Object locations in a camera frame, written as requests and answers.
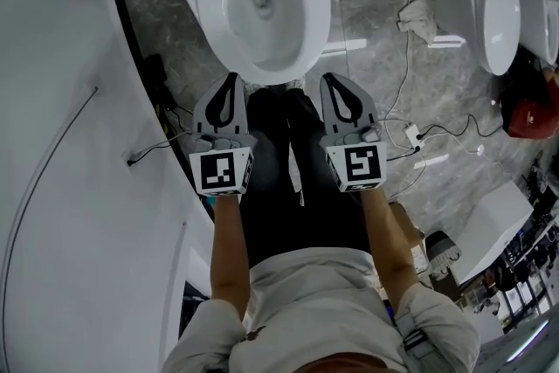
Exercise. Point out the white crumpled cloth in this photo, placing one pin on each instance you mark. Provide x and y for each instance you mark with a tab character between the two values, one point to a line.
419	17

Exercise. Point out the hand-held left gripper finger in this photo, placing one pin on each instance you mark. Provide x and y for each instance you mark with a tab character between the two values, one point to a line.
200	118
242	118

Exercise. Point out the white toilet bowl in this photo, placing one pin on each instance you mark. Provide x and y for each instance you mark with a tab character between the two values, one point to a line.
262	30

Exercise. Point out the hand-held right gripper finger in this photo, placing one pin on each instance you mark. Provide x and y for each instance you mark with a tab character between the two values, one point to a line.
325	118
367	109

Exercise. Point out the black power adapter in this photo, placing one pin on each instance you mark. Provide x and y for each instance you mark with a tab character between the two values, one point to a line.
153	67

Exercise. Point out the white power adapter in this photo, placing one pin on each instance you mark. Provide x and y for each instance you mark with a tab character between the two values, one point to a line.
412	133

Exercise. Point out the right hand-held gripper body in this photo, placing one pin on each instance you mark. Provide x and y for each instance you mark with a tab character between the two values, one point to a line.
362	166

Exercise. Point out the white rectangular tub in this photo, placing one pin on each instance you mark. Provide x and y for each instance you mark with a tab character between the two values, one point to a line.
493	231

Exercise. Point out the person's right forearm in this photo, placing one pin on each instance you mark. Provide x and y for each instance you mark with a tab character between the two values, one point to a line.
384	249

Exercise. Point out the white toilet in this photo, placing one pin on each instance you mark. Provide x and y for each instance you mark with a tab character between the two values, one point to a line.
498	22
550	30

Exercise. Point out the grey knitted item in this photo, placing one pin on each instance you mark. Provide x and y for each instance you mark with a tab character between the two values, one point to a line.
441	251

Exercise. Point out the thin black wall conduit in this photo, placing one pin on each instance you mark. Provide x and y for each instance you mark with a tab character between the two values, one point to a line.
95	90

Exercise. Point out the person's black trousers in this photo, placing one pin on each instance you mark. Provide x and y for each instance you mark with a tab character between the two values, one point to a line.
271	188

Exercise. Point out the person's light grey shirt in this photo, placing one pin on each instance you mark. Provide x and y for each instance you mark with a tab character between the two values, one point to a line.
314	288

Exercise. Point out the person's left forearm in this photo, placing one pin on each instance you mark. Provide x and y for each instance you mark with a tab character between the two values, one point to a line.
229	253

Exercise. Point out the dark framed window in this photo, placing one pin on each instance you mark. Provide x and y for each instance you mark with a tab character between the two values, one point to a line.
192	290

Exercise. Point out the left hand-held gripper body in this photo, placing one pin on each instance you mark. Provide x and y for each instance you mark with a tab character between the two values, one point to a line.
216	172

